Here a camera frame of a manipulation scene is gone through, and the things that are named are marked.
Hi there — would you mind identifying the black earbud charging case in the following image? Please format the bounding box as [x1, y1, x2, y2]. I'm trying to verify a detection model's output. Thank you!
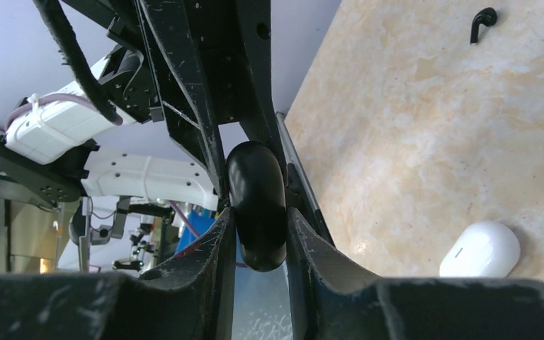
[227, 142, 288, 272]

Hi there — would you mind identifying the white earbud charging case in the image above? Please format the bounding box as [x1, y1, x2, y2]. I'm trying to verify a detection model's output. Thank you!
[438, 220, 521, 278]

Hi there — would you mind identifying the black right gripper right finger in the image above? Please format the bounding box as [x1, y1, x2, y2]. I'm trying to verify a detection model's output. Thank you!
[286, 208, 544, 339]

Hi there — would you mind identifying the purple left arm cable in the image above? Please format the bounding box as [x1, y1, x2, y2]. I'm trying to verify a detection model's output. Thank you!
[0, 0, 125, 135]

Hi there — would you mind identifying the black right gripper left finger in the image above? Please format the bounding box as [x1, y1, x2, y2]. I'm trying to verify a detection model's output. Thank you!
[0, 208, 236, 339]

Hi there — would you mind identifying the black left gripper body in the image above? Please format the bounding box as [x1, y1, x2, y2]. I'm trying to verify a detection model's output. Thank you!
[70, 1, 255, 141]

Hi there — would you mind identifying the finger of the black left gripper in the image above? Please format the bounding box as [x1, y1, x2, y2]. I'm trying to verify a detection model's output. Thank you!
[235, 0, 288, 181]
[137, 1, 229, 204]

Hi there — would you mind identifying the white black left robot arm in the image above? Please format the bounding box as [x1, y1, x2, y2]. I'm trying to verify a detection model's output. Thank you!
[0, 1, 287, 212]

